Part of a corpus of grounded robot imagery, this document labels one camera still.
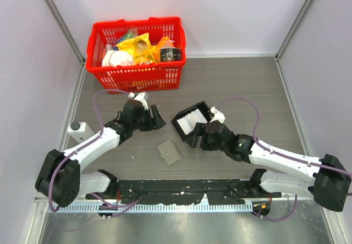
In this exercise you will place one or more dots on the stack of white cards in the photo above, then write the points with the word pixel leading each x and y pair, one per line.
pixel 188 122

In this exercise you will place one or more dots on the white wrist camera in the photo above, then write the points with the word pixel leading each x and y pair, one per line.
pixel 142 97
pixel 217 115

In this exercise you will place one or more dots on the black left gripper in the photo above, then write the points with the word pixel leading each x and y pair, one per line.
pixel 157 122

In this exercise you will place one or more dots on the yellow snack bag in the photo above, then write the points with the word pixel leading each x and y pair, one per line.
pixel 139 48

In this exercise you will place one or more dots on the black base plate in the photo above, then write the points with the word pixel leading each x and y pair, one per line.
pixel 186 192

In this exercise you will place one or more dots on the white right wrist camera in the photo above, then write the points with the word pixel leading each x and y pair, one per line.
pixel 217 115

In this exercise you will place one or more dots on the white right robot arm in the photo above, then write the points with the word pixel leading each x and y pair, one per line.
pixel 325 180

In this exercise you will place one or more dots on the black labelled bottle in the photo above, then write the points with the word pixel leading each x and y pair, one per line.
pixel 170 54

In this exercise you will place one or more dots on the white slotted cable duct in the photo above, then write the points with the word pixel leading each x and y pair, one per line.
pixel 203 207

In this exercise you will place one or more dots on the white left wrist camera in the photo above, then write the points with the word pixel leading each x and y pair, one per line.
pixel 142 97

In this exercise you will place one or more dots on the orange snack packet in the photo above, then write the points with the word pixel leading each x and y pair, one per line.
pixel 164 42

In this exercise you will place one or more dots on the black card box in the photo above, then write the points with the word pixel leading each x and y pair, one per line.
pixel 202 106

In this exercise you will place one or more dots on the green blue snack packet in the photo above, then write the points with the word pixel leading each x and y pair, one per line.
pixel 131 33

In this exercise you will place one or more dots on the white crumpled plastic bag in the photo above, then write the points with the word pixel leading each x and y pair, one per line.
pixel 117 58

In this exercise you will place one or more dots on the red plastic shopping basket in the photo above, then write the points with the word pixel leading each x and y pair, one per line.
pixel 161 76

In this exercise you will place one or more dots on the white device with grey button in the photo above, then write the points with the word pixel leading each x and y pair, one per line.
pixel 79 131

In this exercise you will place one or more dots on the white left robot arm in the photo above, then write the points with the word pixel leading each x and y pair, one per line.
pixel 61 178

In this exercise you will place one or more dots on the grey leather card holder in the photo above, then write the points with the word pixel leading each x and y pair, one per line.
pixel 168 153

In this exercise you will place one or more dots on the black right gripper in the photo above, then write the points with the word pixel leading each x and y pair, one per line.
pixel 199 131

